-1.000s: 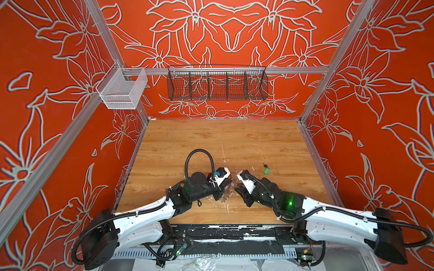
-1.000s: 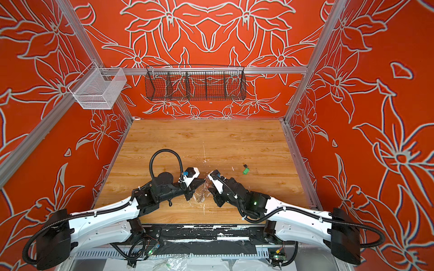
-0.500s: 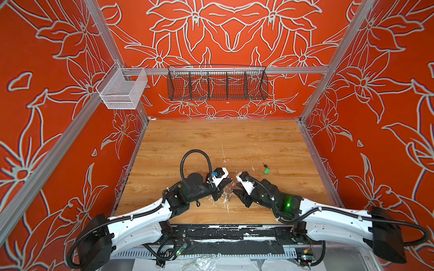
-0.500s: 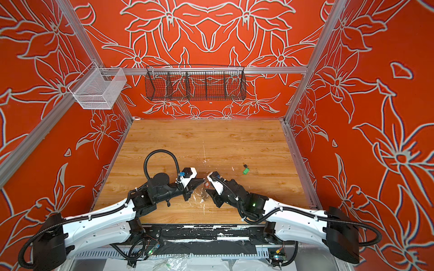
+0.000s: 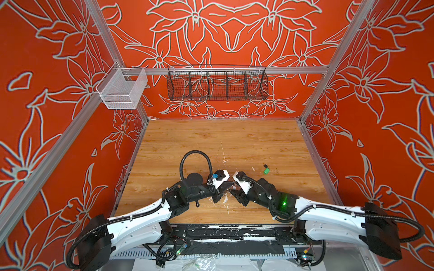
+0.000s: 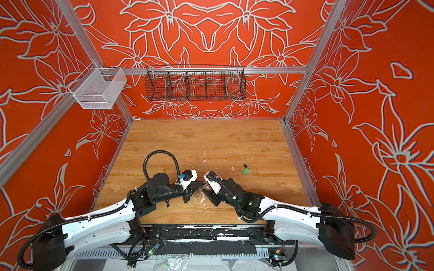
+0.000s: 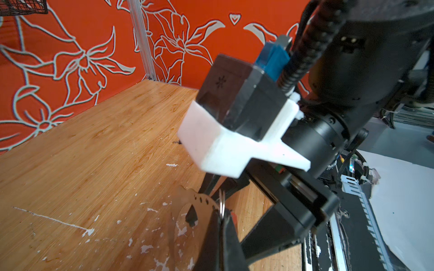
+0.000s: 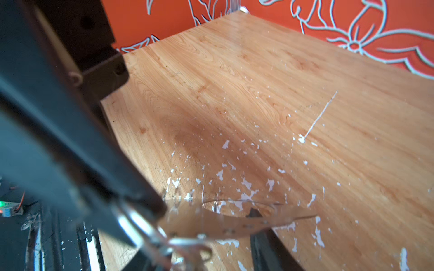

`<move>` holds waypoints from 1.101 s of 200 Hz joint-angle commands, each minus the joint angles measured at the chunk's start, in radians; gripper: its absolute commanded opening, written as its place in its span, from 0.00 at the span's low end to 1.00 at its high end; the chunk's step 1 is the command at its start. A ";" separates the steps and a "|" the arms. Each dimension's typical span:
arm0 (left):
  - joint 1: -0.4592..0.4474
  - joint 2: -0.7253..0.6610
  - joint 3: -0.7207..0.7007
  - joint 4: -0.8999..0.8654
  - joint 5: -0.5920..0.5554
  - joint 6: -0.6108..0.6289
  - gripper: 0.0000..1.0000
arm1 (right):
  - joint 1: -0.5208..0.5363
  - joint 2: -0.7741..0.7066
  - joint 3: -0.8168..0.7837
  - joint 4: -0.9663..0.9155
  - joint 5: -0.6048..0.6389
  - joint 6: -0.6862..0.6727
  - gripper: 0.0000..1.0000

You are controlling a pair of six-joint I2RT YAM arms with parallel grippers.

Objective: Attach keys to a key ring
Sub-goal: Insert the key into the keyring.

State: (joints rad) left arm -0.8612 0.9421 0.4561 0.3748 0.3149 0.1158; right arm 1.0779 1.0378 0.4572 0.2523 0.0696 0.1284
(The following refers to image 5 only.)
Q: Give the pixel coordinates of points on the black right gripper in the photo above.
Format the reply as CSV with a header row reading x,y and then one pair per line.
x,y
240,196

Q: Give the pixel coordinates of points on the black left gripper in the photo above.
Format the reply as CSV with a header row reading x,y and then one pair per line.
x,y
217,194

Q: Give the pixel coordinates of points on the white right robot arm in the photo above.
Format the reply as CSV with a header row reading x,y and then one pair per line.
x,y
366,226

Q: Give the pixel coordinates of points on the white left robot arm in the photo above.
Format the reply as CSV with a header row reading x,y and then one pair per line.
x,y
103,238

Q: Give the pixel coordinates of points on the green key tag with key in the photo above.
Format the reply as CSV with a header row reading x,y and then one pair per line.
x,y
266,169

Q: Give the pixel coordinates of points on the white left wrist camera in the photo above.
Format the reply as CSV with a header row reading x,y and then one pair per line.
x,y
218,178

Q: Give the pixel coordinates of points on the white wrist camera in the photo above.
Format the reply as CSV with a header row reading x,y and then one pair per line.
x,y
241,179
218,178

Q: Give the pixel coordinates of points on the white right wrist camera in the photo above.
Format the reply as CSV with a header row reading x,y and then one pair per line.
x,y
241,179

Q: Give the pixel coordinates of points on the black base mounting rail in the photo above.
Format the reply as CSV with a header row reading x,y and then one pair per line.
x,y
237,240

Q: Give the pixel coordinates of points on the black wire wall basket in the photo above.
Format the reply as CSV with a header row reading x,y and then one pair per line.
x,y
217,82

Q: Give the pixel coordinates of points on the white wire wall basket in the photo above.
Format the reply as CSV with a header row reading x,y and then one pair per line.
x,y
122,88

